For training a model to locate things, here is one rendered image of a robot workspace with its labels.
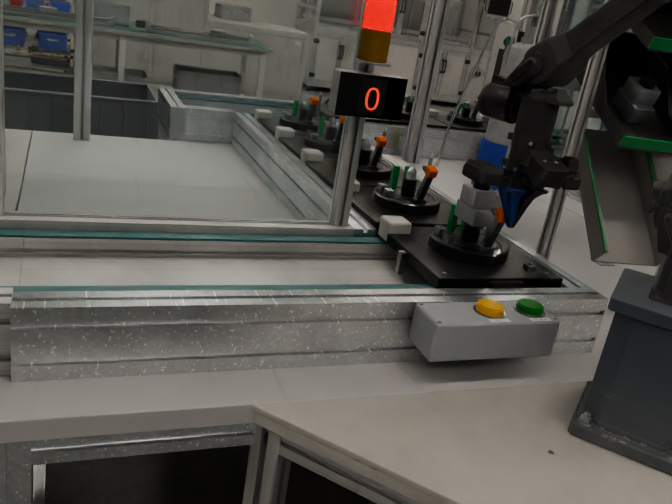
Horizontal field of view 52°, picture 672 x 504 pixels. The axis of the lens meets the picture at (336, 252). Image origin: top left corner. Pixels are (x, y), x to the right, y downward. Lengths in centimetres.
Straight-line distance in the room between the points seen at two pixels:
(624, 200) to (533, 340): 43
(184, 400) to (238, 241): 37
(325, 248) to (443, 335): 34
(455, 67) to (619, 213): 957
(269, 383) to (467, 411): 27
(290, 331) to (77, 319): 27
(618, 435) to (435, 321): 28
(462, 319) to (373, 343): 13
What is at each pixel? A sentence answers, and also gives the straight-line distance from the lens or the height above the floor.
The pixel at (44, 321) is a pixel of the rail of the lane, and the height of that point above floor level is 94.
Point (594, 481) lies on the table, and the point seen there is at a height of 86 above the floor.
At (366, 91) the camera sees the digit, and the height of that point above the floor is 121.
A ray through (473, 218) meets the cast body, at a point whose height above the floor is 104.
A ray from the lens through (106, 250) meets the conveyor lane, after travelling 115.
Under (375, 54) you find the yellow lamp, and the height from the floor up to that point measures 127.
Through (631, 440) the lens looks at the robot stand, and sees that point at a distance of 99.
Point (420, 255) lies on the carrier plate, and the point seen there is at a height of 97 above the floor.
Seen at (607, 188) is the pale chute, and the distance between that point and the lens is 138.
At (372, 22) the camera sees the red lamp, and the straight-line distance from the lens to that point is 116.
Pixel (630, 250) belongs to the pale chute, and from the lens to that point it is 134.
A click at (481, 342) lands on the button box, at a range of 100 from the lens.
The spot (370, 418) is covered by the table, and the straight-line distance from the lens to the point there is 90.
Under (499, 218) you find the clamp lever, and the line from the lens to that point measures 114.
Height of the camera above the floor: 135
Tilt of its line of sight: 20 degrees down
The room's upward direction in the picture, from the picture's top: 9 degrees clockwise
